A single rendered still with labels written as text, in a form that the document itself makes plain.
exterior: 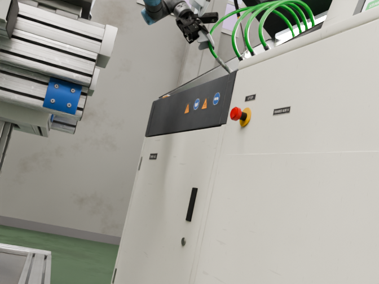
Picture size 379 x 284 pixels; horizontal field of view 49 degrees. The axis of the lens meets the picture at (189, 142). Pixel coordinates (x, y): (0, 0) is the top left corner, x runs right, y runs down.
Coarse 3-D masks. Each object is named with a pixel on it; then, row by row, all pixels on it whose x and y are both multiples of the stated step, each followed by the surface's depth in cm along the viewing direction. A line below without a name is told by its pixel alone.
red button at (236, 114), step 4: (232, 108) 107; (236, 108) 106; (240, 108) 106; (248, 108) 107; (232, 112) 107; (236, 112) 105; (240, 112) 105; (244, 112) 107; (248, 112) 107; (232, 116) 106; (236, 116) 105; (240, 116) 106; (244, 116) 107; (248, 116) 106; (236, 120) 106; (240, 120) 109; (244, 120) 107; (248, 120) 106; (240, 124) 109; (244, 124) 107
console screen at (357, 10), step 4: (360, 0) 121; (364, 0) 119; (368, 0) 118; (372, 0) 116; (376, 0) 114; (360, 4) 120; (364, 4) 118; (368, 4) 117; (372, 4) 115; (376, 4) 113; (356, 8) 121; (360, 8) 119; (364, 8) 117; (368, 8) 115; (356, 12) 120
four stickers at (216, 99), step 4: (220, 92) 125; (216, 96) 127; (196, 100) 139; (204, 100) 134; (208, 100) 131; (216, 100) 126; (188, 104) 145; (196, 104) 138; (204, 104) 133; (212, 104) 128; (216, 104) 125; (188, 108) 144; (196, 108) 138; (204, 108) 132; (184, 112) 146; (188, 112) 143
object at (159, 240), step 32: (160, 160) 156; (192, 160) 130; (160, 192) 148; (192, 192) 124; (128, 224) 170; (160, 224) 140; (192, 224) 120; (128, 256) 160; (160, 256) 134; (192, 256) 115
